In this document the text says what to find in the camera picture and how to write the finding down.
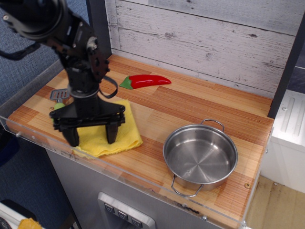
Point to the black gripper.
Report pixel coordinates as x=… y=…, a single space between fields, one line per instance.
x=84 y=112

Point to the yellow cloth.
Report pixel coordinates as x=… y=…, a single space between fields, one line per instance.
x=93 y=139

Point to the red toy chili pepper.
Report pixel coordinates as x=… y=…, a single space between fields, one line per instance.
x=143 y=80

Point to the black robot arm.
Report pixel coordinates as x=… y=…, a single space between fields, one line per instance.
x=52 y=23

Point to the grey toy fridge cabinet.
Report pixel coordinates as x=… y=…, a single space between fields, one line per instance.
x=82 y=185

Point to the clear acrylic table guard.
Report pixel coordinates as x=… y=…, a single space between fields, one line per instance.
x=159 y=110

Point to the silver dispenser button panel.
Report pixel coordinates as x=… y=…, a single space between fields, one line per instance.
x=118 y=215

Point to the yellow object bottom left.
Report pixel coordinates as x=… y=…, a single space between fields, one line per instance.
x=29 y=224

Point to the stainless steel pot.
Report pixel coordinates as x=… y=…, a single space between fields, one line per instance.
x=199 y=157

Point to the white side cabinet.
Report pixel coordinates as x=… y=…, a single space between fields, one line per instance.
x=284 y=160

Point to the green handled toy spatula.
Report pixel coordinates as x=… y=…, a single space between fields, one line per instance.
x=60 y=96

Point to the dark left frame post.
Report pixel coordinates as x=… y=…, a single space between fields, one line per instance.
x=98 y=20

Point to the dark frame post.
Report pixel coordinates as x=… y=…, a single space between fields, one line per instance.
x=288 y=70
x=98 y=20

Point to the dark right frame post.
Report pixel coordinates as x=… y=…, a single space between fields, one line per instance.
x=288 y=70

